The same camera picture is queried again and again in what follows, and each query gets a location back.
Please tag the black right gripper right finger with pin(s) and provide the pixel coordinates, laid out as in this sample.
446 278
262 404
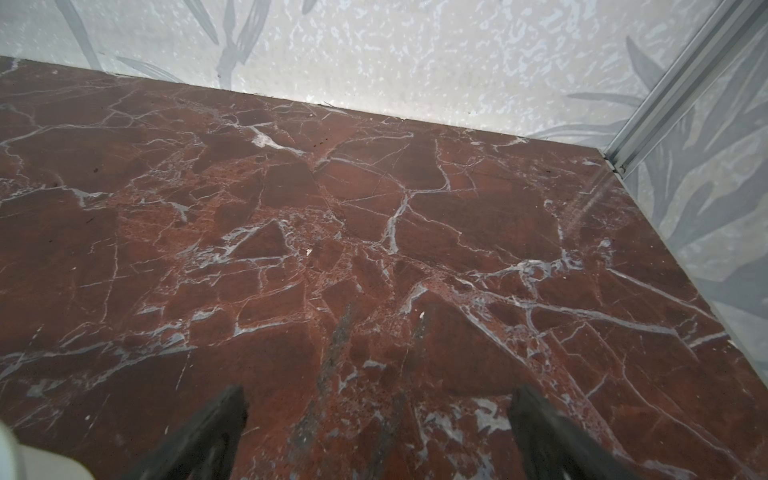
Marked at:
553 447

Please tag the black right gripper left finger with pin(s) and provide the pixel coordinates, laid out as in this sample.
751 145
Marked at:
204 447

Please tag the white plastic tray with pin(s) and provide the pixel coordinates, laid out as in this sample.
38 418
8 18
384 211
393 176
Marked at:
20 462

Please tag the aluminium cage frame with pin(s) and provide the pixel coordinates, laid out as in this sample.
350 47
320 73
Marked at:
711 50

